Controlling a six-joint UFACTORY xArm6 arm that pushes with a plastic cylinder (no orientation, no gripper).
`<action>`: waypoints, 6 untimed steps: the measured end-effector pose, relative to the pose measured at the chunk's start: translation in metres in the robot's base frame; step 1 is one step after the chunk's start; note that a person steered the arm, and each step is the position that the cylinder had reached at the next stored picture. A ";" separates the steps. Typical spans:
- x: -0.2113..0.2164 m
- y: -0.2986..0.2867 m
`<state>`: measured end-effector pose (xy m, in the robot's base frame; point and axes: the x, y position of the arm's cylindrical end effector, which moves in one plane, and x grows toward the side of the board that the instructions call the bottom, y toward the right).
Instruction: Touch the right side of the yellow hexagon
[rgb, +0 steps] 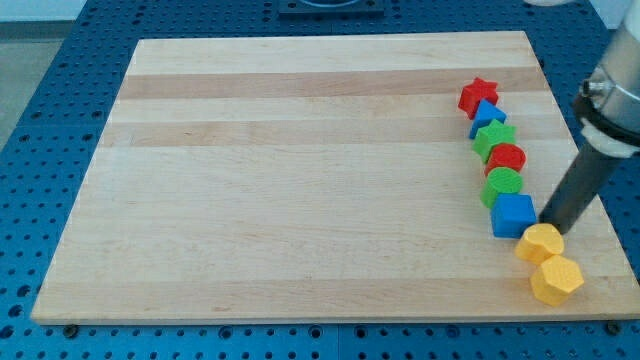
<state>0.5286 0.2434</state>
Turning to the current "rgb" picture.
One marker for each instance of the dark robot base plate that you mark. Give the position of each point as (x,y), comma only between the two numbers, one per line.
(299,8)

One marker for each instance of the blue cube block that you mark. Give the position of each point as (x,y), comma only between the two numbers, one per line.
(512,214)

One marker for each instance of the blue triangle block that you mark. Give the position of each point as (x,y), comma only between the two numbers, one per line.
(485,114)

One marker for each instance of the green cylinder block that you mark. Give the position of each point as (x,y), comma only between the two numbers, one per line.
(500,180)

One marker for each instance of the red star block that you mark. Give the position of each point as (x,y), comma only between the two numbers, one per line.
(472,94)

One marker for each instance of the green star block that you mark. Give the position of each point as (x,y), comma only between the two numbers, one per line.
(491,135)

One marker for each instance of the red cylinder block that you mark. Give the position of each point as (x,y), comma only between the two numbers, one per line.
(505,155)

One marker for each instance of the wooden board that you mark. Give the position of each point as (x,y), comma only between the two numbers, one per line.
(317,180)

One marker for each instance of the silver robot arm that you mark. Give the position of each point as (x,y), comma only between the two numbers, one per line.
(608,100)

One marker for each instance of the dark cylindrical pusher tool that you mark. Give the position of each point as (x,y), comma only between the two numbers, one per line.
(588,172)

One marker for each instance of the yellow hexagon block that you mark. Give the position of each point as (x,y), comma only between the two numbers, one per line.
(556,279)

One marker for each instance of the yellow heart block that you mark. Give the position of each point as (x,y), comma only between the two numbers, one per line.
(539,242)

